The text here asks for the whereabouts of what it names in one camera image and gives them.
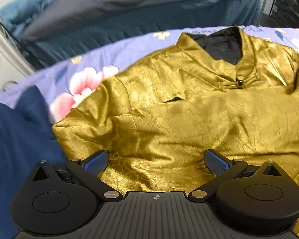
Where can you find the bed with blue sheet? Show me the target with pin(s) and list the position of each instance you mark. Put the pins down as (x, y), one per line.
(139, 17)

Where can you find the gold jacket with black lining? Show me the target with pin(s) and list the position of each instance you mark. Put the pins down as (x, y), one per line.
(184, 124)

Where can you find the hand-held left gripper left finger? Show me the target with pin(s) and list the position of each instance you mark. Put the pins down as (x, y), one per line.
(97, 160)

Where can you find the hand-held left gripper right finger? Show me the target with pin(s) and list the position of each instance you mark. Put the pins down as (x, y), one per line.
(217, 163)

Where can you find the purple floral bedsheet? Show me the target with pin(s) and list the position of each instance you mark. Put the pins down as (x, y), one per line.
(89, 62)

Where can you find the navy blue cloth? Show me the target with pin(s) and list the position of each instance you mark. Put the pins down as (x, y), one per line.
(17, 134)

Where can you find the blue duvet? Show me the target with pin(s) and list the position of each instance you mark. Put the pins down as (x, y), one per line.
(25, 12)

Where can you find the white cabinet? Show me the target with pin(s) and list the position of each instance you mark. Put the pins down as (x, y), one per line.
(2, 54)

